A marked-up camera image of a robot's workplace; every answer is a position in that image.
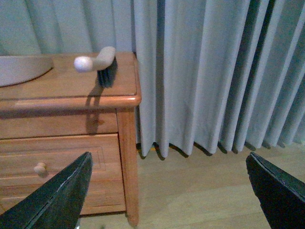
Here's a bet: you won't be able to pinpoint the wooden drawer knob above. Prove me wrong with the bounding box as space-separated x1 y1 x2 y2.
33 162 48 177

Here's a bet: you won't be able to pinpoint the wooden nightstand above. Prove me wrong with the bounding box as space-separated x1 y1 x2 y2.
0 52 142 227

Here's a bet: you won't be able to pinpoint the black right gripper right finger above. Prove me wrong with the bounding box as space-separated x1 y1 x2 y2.
246 152 305 229

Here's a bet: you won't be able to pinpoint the beige plastic dustpan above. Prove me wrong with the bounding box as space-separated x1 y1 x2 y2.
0 55 54 87

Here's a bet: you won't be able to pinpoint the beige hand brush black bristles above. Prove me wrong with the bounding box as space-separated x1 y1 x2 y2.
74 46 117 88

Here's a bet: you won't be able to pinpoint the light grey curtain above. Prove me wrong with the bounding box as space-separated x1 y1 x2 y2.
0 0 305 157

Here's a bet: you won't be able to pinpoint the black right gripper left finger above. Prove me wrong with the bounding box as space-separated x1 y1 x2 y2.
0 152 92 229

